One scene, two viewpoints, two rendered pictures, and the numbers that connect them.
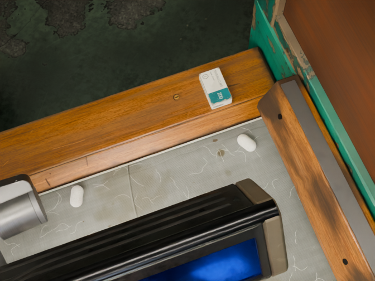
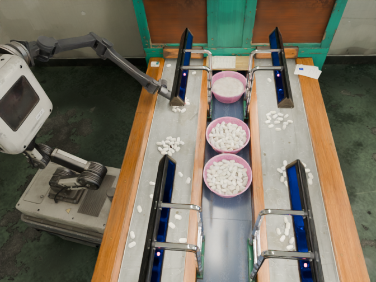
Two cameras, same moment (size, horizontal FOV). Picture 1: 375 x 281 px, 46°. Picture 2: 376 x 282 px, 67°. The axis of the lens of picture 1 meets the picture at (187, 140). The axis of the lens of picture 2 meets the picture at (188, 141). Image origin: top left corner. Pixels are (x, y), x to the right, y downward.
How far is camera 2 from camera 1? 1.75 m
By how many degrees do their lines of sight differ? 34
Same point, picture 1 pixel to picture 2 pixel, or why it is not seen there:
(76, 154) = not seen: hidden behind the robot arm
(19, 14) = not seen: hidden behind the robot
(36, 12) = not seen: hidden behind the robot
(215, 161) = (169, 71)
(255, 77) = (156, 59)
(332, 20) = (162, 30)
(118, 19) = (85, 133)
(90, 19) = (78, 141)
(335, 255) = (195, 55)
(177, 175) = (168, 77)
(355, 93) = (174, 34)
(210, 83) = (154, 63)
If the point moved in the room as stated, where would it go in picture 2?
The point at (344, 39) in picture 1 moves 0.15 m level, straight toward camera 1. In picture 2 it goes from (166, 30) to (178, 39)
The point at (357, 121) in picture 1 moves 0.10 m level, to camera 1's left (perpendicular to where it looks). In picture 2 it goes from (178, 38) to (173, 46)
